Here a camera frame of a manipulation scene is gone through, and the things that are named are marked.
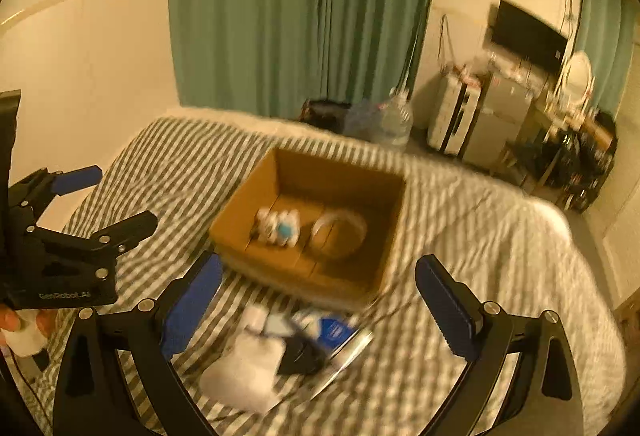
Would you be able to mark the grey checkered bed quilt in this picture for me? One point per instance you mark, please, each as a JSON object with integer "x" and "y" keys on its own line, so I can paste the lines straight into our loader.
{"x": 486, "y": 234}

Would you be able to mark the white hard suitcase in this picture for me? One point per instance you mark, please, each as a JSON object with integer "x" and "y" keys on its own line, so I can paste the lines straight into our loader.
{"x": 455, "y": 105}

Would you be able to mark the black garbage bag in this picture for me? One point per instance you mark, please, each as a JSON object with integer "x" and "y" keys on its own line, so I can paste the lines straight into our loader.
{"x": 583, "y": 160}

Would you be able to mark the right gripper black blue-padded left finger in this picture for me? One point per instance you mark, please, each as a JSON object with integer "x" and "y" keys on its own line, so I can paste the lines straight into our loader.
{"x": 92, "y": 396}

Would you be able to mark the grey mini fridge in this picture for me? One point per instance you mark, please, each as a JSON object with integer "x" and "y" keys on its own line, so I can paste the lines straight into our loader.
{"x": 499, "y": 119}

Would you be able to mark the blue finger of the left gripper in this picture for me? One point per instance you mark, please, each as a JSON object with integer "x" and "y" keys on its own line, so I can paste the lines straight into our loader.
{"x": 65, "y": 183}

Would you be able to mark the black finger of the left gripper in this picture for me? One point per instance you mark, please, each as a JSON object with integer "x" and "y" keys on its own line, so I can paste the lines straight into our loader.
{"x": 124, "y": 235}

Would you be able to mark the green curtain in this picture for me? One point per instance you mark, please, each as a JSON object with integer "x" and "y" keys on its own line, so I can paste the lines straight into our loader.
{"x": 268, "y": 57}
{"x": 606, "y": 34}

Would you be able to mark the person's left hand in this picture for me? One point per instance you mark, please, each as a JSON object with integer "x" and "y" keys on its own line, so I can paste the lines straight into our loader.
{"x": 26, "y": 332}

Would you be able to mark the white oval vanity mirror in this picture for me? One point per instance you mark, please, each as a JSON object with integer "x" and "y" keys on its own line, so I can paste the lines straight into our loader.
{"x": 575, "y": 85}

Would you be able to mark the green curtain left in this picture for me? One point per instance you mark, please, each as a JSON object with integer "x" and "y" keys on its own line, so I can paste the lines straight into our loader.
{"x": 268, "y": 57}

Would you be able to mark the clear large water jug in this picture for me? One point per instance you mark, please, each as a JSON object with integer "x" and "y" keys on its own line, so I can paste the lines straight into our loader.
{"x": 393, "y": 126}

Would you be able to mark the small white blue bottles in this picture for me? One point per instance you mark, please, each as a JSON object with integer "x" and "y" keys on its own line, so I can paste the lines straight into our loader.
{"x": 281, "y": 228}

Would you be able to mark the brown cardboard box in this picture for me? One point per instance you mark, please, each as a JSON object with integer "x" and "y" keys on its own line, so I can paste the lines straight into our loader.
{"x": 291, "y": 180}

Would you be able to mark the white tube with cap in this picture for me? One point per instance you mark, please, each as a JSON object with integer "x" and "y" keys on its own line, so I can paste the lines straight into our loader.
{"x": 339, "y": 362}

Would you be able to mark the black bag on floor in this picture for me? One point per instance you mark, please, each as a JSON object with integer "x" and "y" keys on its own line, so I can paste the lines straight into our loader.
{"x": 324, "y": 114}

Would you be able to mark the green curtain right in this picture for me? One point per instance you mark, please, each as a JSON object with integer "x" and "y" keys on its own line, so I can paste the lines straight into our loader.
{"x": 606, "y": 34}

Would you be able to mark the black wall television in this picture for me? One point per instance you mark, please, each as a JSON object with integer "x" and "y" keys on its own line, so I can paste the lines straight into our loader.
{"x": 528, "y": 37}

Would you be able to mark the small black pouch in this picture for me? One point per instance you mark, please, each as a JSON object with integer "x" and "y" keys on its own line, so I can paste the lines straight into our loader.
{"x": 301, "y": 357}

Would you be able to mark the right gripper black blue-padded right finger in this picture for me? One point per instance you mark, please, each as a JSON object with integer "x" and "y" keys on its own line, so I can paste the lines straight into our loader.
{"x": 543, "y": 397}

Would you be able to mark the white round tape ring container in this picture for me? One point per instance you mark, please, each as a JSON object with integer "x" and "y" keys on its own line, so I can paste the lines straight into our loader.
{"x": 338, "y": 234}

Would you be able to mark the blue white packet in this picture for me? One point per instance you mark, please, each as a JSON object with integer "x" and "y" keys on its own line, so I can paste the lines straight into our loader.
{"x": 330, "y": 332}

